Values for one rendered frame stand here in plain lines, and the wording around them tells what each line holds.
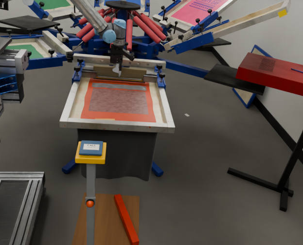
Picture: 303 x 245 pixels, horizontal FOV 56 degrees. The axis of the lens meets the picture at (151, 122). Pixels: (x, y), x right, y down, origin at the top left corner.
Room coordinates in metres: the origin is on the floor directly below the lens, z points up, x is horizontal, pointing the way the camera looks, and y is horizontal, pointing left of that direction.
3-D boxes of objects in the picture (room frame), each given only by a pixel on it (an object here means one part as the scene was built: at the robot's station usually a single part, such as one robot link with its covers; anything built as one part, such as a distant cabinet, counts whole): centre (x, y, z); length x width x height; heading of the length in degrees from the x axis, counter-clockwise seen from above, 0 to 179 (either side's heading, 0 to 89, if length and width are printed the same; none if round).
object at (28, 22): (2.90, 1.01, 0.91); 1.34 x 0.41 x 0.08; 69
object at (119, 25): (1.82, 0.28, 1.31); 0.09 x 0.08 x 0.11; 113
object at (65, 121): (1.61, 0.22, 0.97); 0.79 x 0.58 x 0.04; 9
